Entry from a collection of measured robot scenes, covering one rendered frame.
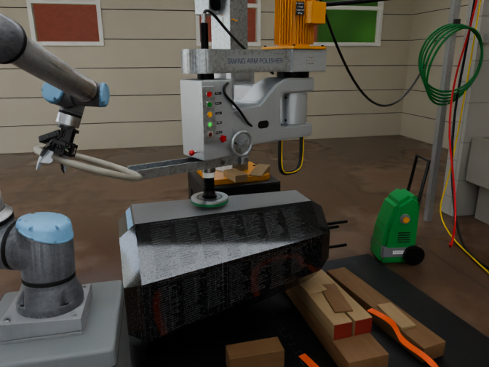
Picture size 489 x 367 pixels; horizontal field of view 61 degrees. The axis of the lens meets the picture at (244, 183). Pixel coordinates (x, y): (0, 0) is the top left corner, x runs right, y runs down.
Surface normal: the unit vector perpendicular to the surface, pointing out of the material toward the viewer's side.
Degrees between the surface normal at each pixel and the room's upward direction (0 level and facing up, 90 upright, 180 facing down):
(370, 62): 90
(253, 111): 90
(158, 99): 90
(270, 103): 90
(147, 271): 45
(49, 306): 68
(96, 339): 0
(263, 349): 0
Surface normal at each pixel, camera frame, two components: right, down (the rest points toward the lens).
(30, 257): -0.11, 0.22
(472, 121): 0.22, 0.28
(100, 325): 0.00, -0.96
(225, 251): 0.24, -0.49
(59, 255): 0.73, 0.18
